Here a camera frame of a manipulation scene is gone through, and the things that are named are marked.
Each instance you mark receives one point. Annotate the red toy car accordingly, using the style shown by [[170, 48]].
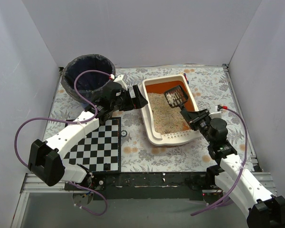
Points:
[[184, 74]]

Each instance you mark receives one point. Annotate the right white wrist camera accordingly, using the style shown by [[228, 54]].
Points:
[[218, 112]]

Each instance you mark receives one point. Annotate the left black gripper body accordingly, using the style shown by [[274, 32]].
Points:
[[133, 99]]

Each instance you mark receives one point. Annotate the black chess piece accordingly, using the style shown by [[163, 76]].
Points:
[[106, 167]]

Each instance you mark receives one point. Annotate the black litter scoop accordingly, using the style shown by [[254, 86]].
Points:
[[176, 97]]

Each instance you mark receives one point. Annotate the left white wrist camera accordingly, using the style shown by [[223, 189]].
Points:
[[121, 79]]

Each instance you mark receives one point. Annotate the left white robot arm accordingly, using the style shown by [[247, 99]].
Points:
[[46, 157]]

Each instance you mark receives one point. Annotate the white orange litter box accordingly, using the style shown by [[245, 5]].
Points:
[[164, 125]]

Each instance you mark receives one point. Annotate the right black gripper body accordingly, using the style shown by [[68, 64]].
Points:
[[193, 116]]

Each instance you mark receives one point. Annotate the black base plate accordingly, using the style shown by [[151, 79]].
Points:
[[151, 185]]

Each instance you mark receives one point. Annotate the black white chessboard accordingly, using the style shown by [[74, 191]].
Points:
[[100, 146]]

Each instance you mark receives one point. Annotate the floral table mat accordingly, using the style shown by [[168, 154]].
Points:
[[123, 143]]

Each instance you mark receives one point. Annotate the blue trash bin with bag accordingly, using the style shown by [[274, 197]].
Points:
[[86, 73]]

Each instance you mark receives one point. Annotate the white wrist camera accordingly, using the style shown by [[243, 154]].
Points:
[[218, 112], [121, 79]]

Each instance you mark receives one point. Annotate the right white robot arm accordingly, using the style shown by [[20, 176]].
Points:
[[261, 208]]

